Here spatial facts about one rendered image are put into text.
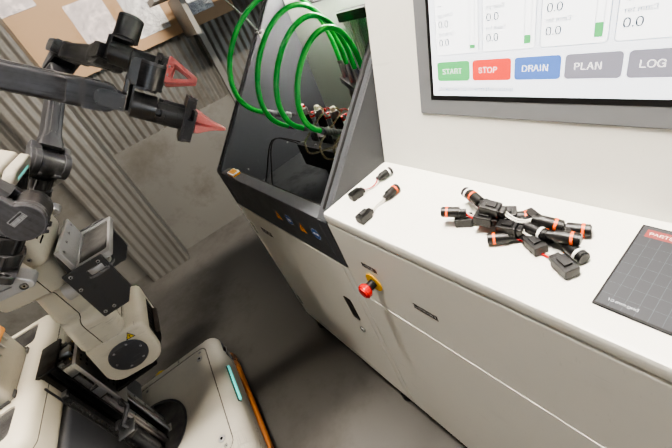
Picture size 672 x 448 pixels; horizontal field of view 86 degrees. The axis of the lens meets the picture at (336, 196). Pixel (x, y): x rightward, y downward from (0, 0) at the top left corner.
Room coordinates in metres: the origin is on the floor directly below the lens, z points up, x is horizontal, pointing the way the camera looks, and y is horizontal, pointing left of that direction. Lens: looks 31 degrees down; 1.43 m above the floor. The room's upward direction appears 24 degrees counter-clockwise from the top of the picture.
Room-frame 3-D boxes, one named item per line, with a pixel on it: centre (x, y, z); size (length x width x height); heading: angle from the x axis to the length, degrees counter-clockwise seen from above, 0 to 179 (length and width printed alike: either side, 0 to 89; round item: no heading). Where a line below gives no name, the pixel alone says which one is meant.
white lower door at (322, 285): (1.01, 0.21, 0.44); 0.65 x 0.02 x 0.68; 28
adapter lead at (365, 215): (0.63, -0.08, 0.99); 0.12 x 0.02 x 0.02; 117
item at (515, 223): (0.41, -0.23, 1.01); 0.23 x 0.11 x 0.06; 28
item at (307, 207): (1.02, 0.19, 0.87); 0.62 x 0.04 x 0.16; 28
